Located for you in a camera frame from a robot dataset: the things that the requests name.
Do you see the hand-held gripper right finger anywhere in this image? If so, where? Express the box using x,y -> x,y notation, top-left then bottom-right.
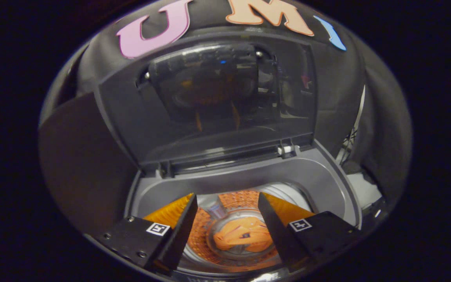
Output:
258,192 -> 362,269

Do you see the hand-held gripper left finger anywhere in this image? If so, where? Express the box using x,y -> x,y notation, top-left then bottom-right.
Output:
99,193 -> 198,275

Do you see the orange garment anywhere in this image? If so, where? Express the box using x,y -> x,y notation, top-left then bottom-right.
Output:
213,217 -> 275,253

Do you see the grey washing machine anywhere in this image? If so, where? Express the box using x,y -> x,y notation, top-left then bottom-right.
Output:
124,141 -> 363,282

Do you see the beige cabinet with dark sides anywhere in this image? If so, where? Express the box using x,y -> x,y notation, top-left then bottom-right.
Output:
38,92 -> 142,237

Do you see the metal light stand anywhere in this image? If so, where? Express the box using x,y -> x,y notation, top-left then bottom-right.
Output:
337,84 -> 367,165

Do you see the black backdrop cloth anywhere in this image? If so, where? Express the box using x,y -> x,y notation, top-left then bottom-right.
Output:
40,0 -> 413,204

